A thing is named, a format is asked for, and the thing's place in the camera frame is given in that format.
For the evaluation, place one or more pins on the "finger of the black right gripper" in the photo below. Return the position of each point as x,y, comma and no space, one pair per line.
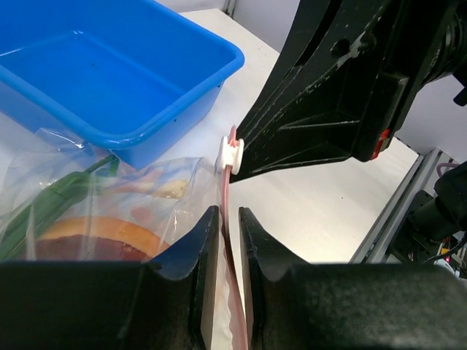
313,108

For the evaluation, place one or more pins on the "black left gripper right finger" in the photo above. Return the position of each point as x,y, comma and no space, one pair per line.
293,304

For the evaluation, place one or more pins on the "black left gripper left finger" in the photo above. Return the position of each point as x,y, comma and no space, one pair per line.
166,303

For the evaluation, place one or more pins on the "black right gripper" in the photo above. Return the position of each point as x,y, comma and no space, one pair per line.
410,44

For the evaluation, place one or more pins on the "clear zip top bag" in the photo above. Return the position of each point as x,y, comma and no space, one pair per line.
167,198

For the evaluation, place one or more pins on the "fake steak slice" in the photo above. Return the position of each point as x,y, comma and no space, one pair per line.
95,238

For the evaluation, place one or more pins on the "white zip slider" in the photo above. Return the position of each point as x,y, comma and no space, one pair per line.
230,154

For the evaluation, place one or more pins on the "fake green onion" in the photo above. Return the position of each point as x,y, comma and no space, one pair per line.
50,203

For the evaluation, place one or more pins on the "blue plastic bin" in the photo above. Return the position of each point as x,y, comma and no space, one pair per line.
132,77

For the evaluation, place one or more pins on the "aluminium mounting rail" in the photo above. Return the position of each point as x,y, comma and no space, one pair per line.
374,248

